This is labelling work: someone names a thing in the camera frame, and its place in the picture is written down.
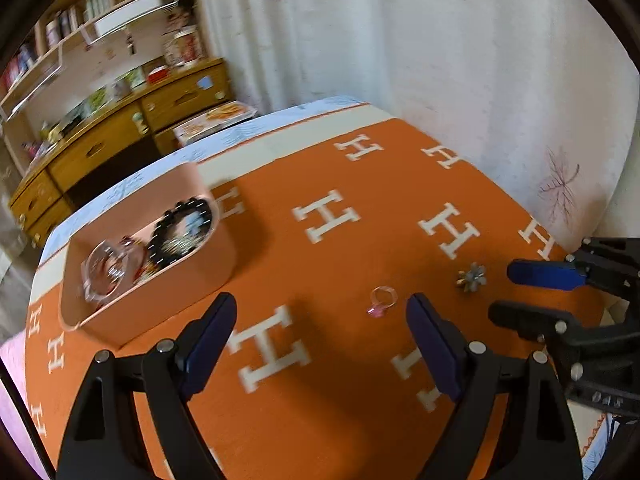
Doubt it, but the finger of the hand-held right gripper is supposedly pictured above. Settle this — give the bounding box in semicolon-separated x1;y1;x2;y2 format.
507;237;640;301
488;301;591;346

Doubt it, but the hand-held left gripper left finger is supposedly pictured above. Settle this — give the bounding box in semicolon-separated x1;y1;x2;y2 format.
56;291;238;480

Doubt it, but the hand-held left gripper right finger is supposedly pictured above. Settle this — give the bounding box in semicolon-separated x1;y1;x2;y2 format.
406;293;583;480

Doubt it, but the pink plastic ring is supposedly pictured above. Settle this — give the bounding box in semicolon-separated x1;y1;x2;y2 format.
367;286;399;319

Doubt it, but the pink jewelry tray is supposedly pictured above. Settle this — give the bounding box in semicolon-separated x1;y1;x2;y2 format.
57;161;237;332

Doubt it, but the black bead bracelet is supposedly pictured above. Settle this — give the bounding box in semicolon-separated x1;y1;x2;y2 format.
146;200;213;267

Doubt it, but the clear pink bangle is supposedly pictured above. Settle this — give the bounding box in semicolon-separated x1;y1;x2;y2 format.
81;240;143;306

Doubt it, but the silver flower brooch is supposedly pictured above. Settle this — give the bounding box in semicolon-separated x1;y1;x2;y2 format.
454;262;488;293

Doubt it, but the orange letter print blanket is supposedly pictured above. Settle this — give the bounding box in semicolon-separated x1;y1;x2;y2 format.
27;102;616;480

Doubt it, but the pink blanket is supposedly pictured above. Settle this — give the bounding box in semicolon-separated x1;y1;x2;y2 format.
0;335;56;480

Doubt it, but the white lace curtain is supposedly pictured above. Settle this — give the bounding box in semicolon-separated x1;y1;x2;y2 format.
0;135;41;336

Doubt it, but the orange printed box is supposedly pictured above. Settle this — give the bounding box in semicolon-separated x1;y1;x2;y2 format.
172;101;258;143

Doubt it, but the wooden dresser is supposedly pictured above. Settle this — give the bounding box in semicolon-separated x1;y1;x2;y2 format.
9;57;232;248

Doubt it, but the white leaf print curtain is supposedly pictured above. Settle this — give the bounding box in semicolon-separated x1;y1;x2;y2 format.
192;0;640;251

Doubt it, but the red white jar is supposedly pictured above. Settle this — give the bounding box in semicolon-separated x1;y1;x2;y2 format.
172;27;206;66

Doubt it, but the row of books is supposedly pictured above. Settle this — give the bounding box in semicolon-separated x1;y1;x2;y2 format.
0;10;66;91

